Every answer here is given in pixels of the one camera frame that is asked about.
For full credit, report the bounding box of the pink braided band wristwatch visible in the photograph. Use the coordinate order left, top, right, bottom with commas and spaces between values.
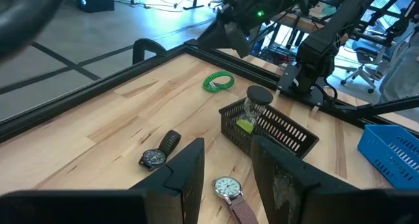
212, 176, 259, 224

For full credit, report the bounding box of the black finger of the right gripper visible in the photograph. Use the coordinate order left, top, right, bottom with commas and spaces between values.
224, 20, 251, 60
196, 18, 230, 52

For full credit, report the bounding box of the black computer with blue lights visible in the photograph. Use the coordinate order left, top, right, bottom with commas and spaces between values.
75, 0, 115, 14

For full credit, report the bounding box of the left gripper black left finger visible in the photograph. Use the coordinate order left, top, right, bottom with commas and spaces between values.
0, 138, 206, 224

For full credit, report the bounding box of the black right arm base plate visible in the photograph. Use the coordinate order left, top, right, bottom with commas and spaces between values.
277, 64, 331, 107

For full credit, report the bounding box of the grey office chair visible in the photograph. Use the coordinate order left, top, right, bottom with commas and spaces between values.
340, 37, 393, 94

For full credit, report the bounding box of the blue plastic basket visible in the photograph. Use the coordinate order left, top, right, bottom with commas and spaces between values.
356, 124, 419, 190

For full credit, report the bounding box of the black left wrist camera cable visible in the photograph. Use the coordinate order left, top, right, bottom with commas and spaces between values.
0, 0, 70, 60

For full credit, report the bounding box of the glass hourglass green sand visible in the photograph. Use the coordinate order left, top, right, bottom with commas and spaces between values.
235, 84, 274, 136

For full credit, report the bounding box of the black frame hook bracket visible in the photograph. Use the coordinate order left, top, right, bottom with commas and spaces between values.
132, 37, 168, 65

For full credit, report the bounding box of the black wristwatch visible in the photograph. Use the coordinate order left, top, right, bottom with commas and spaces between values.
138, 129, 182, 172

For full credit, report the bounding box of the green coil bracelet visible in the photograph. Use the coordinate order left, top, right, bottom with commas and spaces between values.
202, 70, 236, 94

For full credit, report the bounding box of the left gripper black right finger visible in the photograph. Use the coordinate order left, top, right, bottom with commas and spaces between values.
251, 135, 419, 224

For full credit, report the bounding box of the black plastic basket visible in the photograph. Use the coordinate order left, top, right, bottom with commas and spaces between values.
218, 98, 320, 159

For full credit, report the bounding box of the light wooden workbench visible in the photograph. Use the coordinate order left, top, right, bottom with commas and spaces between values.
271, 10, 328, 35

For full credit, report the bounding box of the black metal table frame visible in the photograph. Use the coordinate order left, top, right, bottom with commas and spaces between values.
0, 37, 419, 143

